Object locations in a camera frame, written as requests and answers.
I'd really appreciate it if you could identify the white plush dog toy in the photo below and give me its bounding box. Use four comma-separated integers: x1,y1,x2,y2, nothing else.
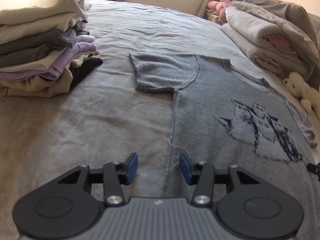
283,72,320,120

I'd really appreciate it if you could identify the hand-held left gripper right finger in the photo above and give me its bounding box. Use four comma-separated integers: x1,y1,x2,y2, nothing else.
179,153,261,207

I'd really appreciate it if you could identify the heap of pink clothes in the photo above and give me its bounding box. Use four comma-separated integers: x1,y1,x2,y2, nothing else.
205,0,233,25

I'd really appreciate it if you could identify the grey knitted sweater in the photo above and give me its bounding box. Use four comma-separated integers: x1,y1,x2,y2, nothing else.
129,52,320,230

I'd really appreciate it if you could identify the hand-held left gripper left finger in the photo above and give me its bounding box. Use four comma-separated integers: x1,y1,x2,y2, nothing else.
56,152,139,207

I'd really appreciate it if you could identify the pile of folded clothes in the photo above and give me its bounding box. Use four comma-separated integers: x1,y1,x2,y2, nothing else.
0,0,103,98

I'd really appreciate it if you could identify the folded grey comforter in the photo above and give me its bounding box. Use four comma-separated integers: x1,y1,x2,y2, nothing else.
220,6,315,80

